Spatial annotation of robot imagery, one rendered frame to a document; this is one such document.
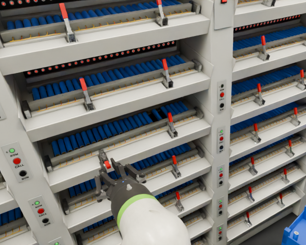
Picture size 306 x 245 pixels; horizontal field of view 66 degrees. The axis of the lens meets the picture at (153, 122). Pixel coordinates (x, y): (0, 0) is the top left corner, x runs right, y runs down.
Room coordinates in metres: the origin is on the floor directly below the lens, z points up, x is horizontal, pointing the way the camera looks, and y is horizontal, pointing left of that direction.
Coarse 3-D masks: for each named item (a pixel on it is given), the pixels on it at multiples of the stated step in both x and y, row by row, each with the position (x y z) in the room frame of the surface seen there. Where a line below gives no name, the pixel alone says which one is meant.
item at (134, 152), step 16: (192, 96) 0.90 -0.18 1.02; (208, 112) 0.80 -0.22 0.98; (160, 128) 0.78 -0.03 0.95; (176, 128) 0.78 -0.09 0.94; (192, 128) 0.78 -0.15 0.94; (208, 128) 0.79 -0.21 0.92; (48, 144) 0.72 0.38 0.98; (144, 144) 0.71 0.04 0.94; (160, 144) 0.71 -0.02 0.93; (176, 144) 0.74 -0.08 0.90; (48, 160) 0.63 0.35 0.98; (96, 160) 0.65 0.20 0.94; (128, 160) 0.67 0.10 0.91; (48, 176) 0.60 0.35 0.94; (64, 176) 0.59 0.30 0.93; (80, 176) 0.60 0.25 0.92
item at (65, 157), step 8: (184, 112) 0.84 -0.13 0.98; (192, 112) 0.84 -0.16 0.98; (160, 120) 0.80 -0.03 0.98; (168, 120) 0.80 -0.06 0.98; (176, 120) 0.81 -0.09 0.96; (136, 128) 0.76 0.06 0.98; (144, 128) 0.76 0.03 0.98; (152, 128) 0.77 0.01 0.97; (120, 136) 0.72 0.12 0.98; (128, 136) 0.73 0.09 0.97; (144, 136) 0.74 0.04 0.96; (96, 144) 0.69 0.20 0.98; (104, 144) 0.69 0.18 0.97; (112, 144) 0.71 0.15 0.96; (120, 144) 0.70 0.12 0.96; (72, 152) 0.66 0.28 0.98; (80, 152) 0.66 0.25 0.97; (88, 152) 0.67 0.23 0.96; (56, 160) 0.63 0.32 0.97; (64, 160) 0.64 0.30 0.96
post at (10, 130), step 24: (0, 72) 0.57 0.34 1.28; (0, 96) 0.56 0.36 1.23; (0, 120) 0.55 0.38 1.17; (0, 144) 0.54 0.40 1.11; (24, 144) 0.56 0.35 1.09; (0, 168) 0.53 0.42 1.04; (24, 192) 0.54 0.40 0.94; (48, 192) 0.56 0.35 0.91; (24, 216) 0.53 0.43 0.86; (48, 240) 0.54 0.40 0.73; (72, 240) 0.57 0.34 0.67
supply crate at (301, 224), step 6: (300, 216) 0.71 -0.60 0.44; (294, 222) 0.68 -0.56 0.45; (300, 222) 0.71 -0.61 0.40; (288, 228) 0.63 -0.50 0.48; (294, 228) 0.68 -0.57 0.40; (300, 228) 0.68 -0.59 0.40; (288, 234) 0.62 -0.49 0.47; (300, 234) 0.65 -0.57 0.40; (282, 240) 0.63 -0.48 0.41; (288, 240) 0.61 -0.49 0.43; (294, 240) 0.60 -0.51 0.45; (300, 240) 0.63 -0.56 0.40
